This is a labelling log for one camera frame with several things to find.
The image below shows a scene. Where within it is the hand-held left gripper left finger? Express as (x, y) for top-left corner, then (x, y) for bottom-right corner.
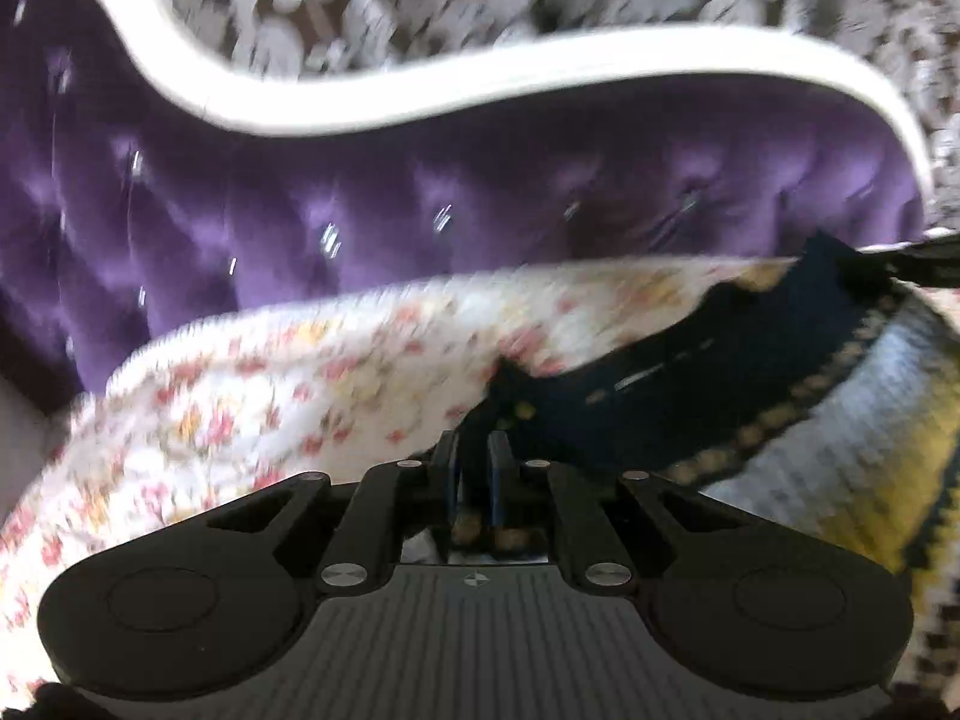
(202, 429), (462, 593)

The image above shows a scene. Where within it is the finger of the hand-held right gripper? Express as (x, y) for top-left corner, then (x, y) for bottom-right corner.
(889, 235), (960, 290)

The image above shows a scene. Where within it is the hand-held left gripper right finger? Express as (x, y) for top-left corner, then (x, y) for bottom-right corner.
(487, 429), (725, 593)

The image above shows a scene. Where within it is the yellow navy white patterned sweater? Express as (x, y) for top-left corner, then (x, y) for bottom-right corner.
(487, 232), (960, 698)

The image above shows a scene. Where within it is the floral printed blanket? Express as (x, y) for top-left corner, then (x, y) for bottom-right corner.
(0, 255), (796, 646)

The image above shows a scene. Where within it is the purple tufted sofa white frame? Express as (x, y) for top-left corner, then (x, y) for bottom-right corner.
(0, 0), (938, 421)

